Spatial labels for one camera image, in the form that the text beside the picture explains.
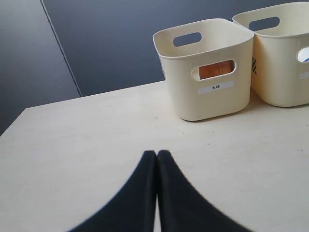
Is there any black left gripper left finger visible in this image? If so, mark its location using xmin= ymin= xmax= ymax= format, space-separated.
xmin=71 ymin=150 xmax=157 ymax=232

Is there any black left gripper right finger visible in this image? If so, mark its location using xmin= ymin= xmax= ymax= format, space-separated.
xmin=157 ymin=150 xmax=249 ymax=232

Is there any brown wooden cup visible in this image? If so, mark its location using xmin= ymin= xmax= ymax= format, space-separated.
xmin=199 ymin=60 xmax=235 ymax=80

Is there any white paper cup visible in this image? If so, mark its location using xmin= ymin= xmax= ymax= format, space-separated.
xmin=297 ymin=47 xmax=309 ymax=62

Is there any left cream plastic bin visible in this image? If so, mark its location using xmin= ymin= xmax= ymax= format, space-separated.
xmin=153 ymin=18 xmax=254 ymax=121

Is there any cream plastic bin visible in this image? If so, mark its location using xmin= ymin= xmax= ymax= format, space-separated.
xmin=153 ymin=18 xmax=254 ymax=121
xmin=232 ymin=2 xmax=309 ymax=107

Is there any middle cream plastic bin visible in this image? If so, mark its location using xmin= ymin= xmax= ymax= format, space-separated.
xmin=232 ymin=2 xmax=309 ymax=107

